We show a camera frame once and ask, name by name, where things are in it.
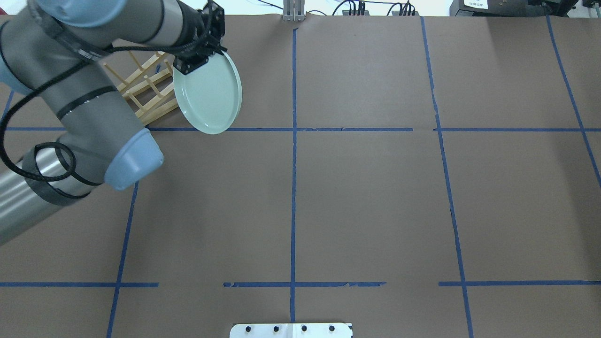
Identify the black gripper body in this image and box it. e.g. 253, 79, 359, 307
174, 0, 227, 75

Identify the pale green round plate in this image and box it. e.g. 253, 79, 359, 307
172, 52, 243, 135

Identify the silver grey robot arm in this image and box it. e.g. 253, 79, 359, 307
1, 0, 225, 244

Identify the white mounting plate with bolts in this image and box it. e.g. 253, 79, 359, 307
229, 323, 354, 338

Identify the wooden dish rack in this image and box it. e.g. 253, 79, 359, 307
101, 51, 179, 125

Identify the aluminium bracket at table edge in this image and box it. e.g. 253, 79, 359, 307
283, 0, 306, 22

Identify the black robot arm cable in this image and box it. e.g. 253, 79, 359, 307
0, 14, 212, 186

